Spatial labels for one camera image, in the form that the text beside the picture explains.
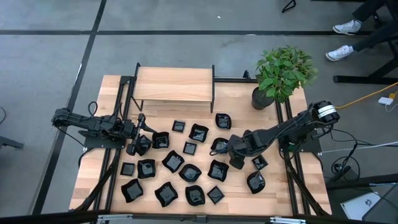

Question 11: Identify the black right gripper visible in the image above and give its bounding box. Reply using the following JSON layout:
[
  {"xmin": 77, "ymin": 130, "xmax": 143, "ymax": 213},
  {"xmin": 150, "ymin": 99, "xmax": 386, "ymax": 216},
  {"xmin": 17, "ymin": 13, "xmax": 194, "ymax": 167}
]
[{"xmin": 228, "ymin": 129, "xmax": 259, "ymax": 170}]

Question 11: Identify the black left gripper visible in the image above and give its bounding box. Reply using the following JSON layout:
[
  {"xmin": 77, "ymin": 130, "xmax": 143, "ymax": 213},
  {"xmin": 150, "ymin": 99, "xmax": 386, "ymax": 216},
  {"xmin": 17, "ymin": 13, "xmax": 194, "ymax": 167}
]
[{"xmin": 123, "ymin": 113, "xmax": 158, "ymax": 157}]

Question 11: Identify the small square black plate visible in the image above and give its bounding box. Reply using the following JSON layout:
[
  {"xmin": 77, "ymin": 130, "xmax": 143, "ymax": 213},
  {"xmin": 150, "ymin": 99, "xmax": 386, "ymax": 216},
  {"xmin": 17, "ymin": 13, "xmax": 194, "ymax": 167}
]
[
  {"xmin": 172, "ymin": 120, "xmax": 186, "ymax": 133},
  {"xmin": 206, "ymin": 185, "xmax": 225, "ymax": 205},
  {"xmin": 182, "ymin": 141, "xmax": 197, "ymax": 156},
  {"xmin": 120, "ymin": 162, "xmax": 136, "ymax": 177},
  {"xmin": 251, "ymin": 154, "xmax": 269, "ymax": 171}
]

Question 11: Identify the black plant pot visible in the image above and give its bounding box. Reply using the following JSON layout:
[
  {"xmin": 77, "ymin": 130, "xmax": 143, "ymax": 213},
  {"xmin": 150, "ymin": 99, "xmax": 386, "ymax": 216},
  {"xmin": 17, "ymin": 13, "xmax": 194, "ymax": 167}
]
[{"xmin": 251, "ymin": 86, "xmax": 276, "ymax": 111}]

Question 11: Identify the green leafy plant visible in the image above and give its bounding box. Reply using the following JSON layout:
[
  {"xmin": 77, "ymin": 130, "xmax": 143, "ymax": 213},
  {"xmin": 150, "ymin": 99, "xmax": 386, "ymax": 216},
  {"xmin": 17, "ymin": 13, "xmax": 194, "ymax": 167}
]
[{"xmin": 254, "ymin": 45, "xmax": 319, "ymax": 104}]

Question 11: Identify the black desk bar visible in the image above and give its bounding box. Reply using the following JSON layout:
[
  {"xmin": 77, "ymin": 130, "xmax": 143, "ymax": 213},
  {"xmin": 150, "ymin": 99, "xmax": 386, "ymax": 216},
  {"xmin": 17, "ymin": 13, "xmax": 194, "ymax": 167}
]
[{"xmin": 325, "ymin": 173, "xmax": 398, "ymax": 191}]

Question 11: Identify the white box with logo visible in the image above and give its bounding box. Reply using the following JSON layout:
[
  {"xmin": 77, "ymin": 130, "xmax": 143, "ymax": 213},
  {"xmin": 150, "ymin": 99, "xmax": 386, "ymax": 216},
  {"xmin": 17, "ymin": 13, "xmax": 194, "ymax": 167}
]
[{"xmin": 340, "ymin": 192, "xmax": 382, "ymax": 221}]

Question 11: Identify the person's shoe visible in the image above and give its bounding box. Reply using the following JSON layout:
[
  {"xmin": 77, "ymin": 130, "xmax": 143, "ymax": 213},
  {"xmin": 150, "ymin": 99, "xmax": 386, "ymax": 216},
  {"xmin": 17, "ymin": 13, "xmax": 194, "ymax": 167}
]
[
  {"xmin": 325, "ymin": 45, "xmax": 354, "ymax": 62},
  {"xmin": 332, "ymin": 19, "xmax": 363, "ymax": 35}
]

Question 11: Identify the black chair base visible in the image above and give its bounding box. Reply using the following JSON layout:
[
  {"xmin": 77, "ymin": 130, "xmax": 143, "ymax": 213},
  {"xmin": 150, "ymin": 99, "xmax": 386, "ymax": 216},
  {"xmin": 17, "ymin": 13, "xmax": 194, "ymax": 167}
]
[{"xmin": 0, "ymin": 136, "xmax": 25, "ymax": 150}]

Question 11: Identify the person's leg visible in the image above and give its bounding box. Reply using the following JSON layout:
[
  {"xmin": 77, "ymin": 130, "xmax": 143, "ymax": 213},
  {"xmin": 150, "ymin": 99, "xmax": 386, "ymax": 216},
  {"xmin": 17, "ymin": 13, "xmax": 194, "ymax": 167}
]
[
  {"xmin": 352, "ymin": 0, "xmax": 388, "ymax": 22},
  {"xmin": 353, "ymin": 18, "xmax": 398, "ymax": 53}
]

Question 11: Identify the black aluminium frame rail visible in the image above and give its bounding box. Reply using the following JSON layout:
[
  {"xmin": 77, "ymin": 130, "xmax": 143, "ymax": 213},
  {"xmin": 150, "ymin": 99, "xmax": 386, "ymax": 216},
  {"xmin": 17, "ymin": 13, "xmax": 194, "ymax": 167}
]
[
  {"xmin": 0, "ymin": 210, "xmax": 398, "ymax": 224},
  {"xmin": 105, "ymin": 76, "xmax": 137, "ymax": 213},
  {"xmin": 93, "ymin": 75, "xmax": 130, "ymax": 213},
  {"xmin": 284, "ymin": 98, "xmax": 312, "ymax": 216},
  {"xmin": 214, "ymin": 70, "xmax": 259, "ymax": 83},
  {"xmin": 274, "ymin": 99, "xmax": 298, "ymax": 216}
]

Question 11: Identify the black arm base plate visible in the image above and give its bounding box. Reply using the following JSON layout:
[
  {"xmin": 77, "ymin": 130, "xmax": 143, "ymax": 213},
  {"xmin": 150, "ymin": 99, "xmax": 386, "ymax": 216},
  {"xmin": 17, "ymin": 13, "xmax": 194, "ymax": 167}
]
[
  {"xmin": 280, "ymin": 136, "xmax": 323, "ymax": 154},
  {"xmin": 83, "ymin": 133, "xmax": 127, "ymax": 150}
]

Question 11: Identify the wooden shelf with black frame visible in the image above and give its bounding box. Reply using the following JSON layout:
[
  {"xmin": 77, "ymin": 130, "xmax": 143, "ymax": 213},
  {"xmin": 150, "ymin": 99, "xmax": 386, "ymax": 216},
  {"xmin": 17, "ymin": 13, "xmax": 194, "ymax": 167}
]
[{"xmin": 130, "ymin": 62, "xmax": 216, "ymax": 113}]

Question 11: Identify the black diagonal frame brace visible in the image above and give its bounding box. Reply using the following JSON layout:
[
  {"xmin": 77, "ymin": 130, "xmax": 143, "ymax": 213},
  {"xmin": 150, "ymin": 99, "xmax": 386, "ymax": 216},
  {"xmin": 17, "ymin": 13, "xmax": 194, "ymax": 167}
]
[
  {"xmin": 73, "ymin": 151, "xmax": 122, "ymax": 212},
  {"xmin": 284, "ymin": 158, "xmax": 331, "ymax": 216}
]

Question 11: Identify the grey metal bracket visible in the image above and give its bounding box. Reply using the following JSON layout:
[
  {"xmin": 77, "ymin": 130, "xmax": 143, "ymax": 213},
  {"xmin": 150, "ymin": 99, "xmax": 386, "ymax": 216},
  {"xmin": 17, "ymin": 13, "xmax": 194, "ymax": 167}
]
[
  {"xmin": 96, "ymin": 213, "xmax": 134, "ymax": 222},
  {"xmin": 269, "ymin": 217, "xmax": 307, "ymax": 224}
]

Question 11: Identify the black cable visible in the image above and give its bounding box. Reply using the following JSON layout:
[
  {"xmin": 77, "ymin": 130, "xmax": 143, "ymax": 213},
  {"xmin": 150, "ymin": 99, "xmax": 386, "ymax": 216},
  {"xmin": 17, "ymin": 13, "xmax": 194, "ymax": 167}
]
[{"xmin": 329, "ymin": 129, "xmax": 363, "ymax": 175}]

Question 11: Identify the white cable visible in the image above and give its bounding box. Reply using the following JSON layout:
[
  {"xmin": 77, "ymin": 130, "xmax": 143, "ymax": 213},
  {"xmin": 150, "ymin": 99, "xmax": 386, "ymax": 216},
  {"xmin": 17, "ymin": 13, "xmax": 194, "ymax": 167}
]
[{"xmin": 322, "ymin": 141, "xmax": 398, "ymax": 154}]

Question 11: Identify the black desk base frame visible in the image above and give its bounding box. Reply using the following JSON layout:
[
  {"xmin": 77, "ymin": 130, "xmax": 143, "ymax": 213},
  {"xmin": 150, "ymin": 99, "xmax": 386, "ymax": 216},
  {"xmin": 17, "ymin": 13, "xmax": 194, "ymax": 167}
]
[{"xmin": 333, "ymin": 0, "xmax": 398, "ymax": 85}]

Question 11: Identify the yellow cable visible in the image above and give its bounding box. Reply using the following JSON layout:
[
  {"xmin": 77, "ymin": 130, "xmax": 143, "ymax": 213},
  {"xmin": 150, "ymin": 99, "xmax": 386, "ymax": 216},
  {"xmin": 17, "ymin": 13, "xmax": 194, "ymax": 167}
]
[{"xmin": 335, "ymin": 81, "xmax": 398, "ymax": 110}]

